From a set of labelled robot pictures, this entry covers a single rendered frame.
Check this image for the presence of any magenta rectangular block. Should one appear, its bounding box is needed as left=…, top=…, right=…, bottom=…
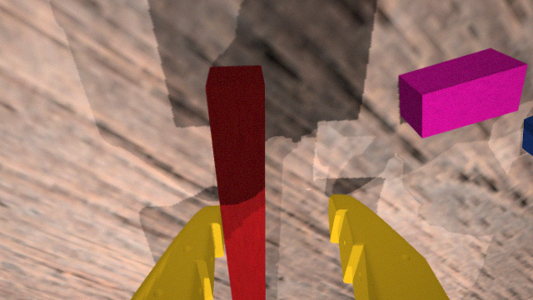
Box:
left=399, top=48, right=527, bottom=138

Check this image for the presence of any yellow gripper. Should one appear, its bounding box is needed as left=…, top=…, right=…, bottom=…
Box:
left=131, top=194, right=450, bottom=300

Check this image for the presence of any blue cube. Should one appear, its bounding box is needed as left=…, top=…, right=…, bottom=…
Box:
left=522, top=116, right=533, bottom=156

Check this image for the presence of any red rod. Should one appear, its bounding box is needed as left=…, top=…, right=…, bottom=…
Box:
left=206, top=65, right=266, bottom=300

